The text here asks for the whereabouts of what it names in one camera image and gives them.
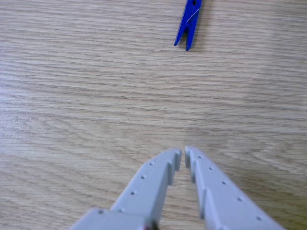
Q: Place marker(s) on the blue clothes peg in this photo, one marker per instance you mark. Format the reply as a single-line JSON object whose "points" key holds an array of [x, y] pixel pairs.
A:
{"points": [[190, 26]]}

